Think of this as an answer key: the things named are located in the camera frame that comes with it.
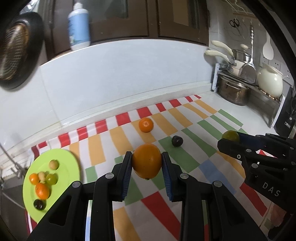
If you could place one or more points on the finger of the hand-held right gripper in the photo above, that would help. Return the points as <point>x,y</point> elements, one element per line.
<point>252,140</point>
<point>233,147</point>

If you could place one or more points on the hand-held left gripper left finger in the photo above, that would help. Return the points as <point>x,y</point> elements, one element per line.
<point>126,178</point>

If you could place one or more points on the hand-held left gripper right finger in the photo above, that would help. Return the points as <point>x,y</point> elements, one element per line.
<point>167,178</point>

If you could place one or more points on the green tangerine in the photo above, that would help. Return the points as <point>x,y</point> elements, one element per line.
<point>230,135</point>
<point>51,179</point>

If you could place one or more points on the green plate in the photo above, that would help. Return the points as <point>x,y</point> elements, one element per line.
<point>64,162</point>

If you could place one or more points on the small tan longan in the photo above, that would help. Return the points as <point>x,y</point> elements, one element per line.
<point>53,164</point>
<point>41,175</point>

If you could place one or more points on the large orange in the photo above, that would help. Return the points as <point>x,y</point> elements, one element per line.
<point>42,191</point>

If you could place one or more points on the dark plum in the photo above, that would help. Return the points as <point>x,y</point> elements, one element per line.
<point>39,204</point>
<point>177,141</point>

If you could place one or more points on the striped colourful table cloth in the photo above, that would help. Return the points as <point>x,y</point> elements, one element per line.
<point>148,204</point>

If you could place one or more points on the white steel dish rack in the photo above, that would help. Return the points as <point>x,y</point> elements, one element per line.
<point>270,109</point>

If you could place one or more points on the black knife holder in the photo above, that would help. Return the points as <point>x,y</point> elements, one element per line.
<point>286,115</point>

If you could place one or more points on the large steel pot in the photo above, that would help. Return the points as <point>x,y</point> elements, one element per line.
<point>233,90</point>

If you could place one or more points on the cream kettle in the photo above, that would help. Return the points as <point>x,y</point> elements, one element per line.
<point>270,81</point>

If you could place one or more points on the metal spatula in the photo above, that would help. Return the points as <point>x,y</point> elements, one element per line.
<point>248,69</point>

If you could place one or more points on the white rice spoon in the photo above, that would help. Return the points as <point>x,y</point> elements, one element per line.
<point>268,49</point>

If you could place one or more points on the small chrome faucet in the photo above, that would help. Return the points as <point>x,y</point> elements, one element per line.
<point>17,171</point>

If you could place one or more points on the black scissors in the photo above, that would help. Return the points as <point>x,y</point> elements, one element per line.
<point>234,23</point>

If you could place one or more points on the steel sink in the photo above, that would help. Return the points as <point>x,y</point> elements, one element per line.
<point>9,199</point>

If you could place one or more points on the white blue pump bottle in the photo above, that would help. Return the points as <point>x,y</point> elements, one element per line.
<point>78,27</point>

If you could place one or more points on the black frying pan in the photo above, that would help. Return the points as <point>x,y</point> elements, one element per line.
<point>18,51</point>

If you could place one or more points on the white wall socket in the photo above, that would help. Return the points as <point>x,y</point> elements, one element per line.
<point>277,67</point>

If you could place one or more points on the dark brown window frame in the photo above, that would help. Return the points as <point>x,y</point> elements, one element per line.
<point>143,18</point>

